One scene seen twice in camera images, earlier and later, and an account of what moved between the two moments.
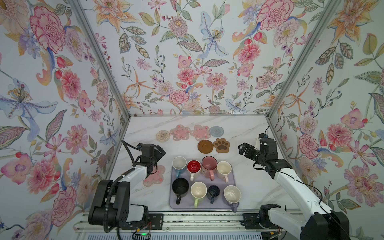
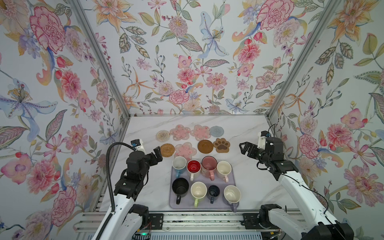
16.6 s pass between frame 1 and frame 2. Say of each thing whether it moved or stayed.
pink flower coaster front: moved
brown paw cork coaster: stayed
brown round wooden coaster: stayed
